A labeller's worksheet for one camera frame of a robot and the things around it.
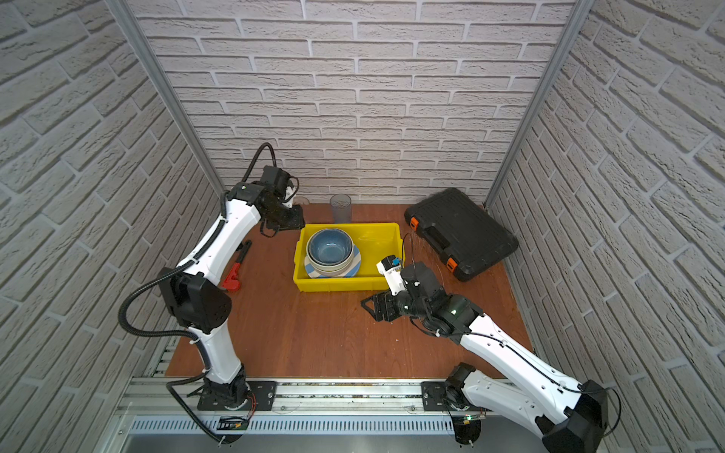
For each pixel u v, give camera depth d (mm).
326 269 871
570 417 386
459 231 1008
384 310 614
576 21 709
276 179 658
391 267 639
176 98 876
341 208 1072
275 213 697
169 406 696
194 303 487
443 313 527
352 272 929
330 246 922
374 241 1061
